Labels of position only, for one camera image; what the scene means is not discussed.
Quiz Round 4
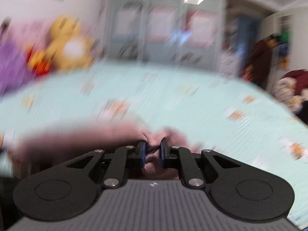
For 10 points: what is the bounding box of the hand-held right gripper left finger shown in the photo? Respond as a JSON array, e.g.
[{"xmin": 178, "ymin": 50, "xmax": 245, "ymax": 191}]
[{"xmin": 66, "ymin": 141, "xmax": 147, "ymax": 189}]

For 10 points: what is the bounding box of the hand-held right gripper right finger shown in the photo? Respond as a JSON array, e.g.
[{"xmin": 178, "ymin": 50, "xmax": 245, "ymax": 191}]
[{"xmin": 160, "ymin": 137, "xmax": 241, "ymax": 188}]

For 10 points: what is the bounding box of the pink shirt with red print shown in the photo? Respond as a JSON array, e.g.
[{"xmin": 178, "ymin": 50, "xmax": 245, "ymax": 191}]
[{"xmin": 10, "ymin": 119, "xmax": 200, "ymax": 181}]

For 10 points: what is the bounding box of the bee printed mint bedspread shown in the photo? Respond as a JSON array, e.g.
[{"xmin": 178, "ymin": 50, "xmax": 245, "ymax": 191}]
[{"xmin": 0, "ymin": 61, "xmax": 308, "ymax": 224}]

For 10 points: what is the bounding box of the sliding door wardrobe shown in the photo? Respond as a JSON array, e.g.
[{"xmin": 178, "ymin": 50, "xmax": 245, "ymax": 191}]
[{"xmin": 101, "ymin": 0, "xmax": 227, "ymax": 73}]

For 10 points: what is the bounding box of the orange bordered poster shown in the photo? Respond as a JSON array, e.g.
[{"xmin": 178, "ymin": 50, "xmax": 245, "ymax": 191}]
[{"xmin": 147, "ymin": 7, "xmax": 177, "ymax": 41}]

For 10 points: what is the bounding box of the pink bordered poster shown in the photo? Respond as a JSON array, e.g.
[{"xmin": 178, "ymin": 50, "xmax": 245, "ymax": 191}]
[{"xmin": 188, "ymin": 11, "xmax": 216, "ymax": 47}]

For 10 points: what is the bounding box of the yellow plush toy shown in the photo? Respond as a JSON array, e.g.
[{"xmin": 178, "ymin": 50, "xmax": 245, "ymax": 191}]
[{"xmin": 47, "ymin": 16, "xmax": 95, "ymax": 70}]

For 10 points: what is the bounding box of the red plush toy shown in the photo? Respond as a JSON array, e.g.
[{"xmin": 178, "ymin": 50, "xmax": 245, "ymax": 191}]
[{"xmin": 26, "ymin": 48, "xmax": 52, "ymax": 76}]

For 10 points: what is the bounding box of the folded floral quilt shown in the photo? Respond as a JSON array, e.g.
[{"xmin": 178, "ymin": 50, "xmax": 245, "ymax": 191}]
[{"xmin": 272, "ymin": 76, "xmax": 308, "ymax": 111}]

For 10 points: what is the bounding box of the maroon garment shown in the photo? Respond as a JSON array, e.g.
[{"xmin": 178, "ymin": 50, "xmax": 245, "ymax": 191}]
[{"xmin": 286, "ymin": 69, "xmax": 308, "ymax": 87}]

